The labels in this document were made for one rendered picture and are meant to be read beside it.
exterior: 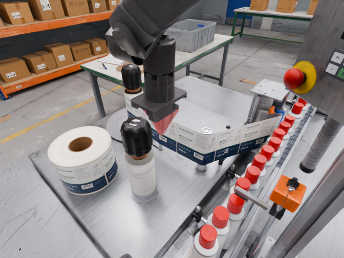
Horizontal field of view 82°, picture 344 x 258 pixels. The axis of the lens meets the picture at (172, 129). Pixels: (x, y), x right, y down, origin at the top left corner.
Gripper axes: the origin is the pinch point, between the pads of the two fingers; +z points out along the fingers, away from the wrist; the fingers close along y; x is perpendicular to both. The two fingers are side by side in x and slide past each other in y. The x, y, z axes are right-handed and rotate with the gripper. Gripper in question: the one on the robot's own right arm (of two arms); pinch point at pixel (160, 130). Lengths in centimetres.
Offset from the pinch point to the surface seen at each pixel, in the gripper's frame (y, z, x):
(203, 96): -79, 37, -34
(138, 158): 1.9, 12.2, -6.6
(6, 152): 22, 125, -201
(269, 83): -54, 5, 8
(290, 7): -541, 34, -101
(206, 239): 8.6, 10.6, 19.1
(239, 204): -2.1, 10.6, 20.9
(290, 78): -14.1, -13.8, 19.1
